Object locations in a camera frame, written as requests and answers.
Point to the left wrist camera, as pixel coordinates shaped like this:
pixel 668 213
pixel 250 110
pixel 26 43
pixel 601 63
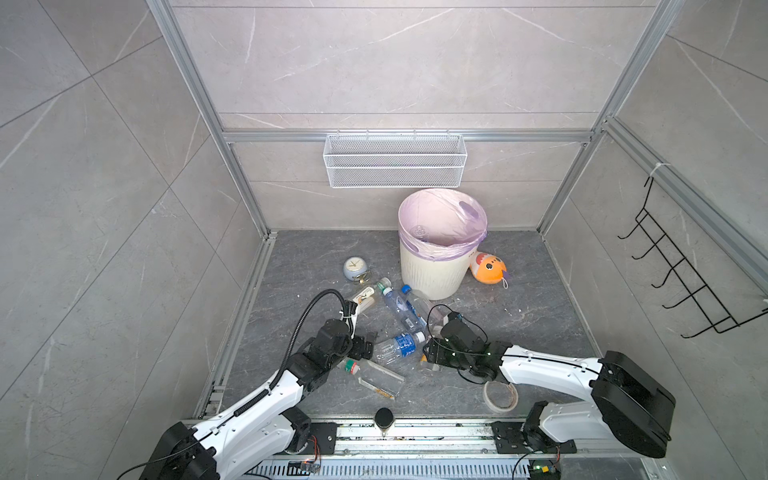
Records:
pixel 350 315

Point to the pink bin liner bag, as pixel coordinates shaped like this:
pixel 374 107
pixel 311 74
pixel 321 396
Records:
pixel 439 224

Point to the clear bottle blue cap right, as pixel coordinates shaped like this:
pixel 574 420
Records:
pixel 423 308

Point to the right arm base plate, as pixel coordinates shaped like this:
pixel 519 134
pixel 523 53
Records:
pixel 518 438

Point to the beige tape roll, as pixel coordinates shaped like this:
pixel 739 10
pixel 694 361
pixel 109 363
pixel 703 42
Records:
pixel 500 398

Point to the orange fish plush toy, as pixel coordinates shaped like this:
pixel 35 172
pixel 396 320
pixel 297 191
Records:
pixel 489 269

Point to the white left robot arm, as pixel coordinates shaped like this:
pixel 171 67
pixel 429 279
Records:
pixel 265 422

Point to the black lidded small jar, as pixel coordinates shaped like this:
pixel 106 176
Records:
pixel 384 419

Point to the clear bottle blue cap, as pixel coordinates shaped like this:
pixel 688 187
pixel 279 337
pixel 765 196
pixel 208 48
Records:
pixel 423 308
pixel 400 308

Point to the white wire mesh basket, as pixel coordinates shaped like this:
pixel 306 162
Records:
pixel 416 160

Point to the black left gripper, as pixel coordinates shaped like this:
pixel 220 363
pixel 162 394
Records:
pixel 360 351

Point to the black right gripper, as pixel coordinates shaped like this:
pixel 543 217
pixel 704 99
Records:
pixel 436 348

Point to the black wire hook rack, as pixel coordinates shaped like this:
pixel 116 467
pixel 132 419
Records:
pixel 718 318

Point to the clear bottle red green cap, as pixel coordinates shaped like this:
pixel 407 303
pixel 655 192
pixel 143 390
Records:
pixel 374 377

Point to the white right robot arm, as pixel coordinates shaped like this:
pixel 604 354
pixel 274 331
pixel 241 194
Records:
pixel 614 399

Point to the cream plastic waste bin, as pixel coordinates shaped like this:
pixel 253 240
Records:
pixel 436 280

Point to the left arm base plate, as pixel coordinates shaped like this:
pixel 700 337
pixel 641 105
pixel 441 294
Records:
pixel 317 436

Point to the blue label bottle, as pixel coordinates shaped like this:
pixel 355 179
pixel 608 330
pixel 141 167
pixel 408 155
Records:
pixel 399 347

